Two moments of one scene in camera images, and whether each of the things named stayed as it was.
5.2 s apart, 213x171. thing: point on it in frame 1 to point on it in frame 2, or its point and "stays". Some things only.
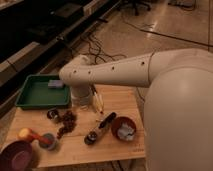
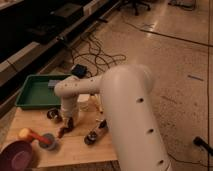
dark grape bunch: (69, 119) stays
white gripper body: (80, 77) to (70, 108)
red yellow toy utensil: (27, 133) stays
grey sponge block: (55, 84) stays
